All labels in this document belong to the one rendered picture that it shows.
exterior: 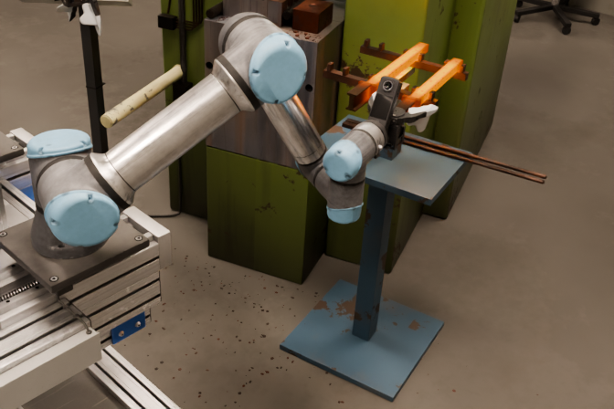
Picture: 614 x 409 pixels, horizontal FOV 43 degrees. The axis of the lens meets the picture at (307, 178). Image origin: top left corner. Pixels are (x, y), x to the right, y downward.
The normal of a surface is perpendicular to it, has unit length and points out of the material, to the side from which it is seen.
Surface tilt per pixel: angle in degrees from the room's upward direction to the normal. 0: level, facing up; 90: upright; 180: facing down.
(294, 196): 90
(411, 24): 90
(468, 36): 90
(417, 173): 0
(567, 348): 0
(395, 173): 0
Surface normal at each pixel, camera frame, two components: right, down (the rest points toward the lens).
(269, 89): 0.54, 0.41
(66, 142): 0.00, -0.91
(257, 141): -0.39, 0.47
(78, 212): 0.34, 0.57
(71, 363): 0.72, 0.39
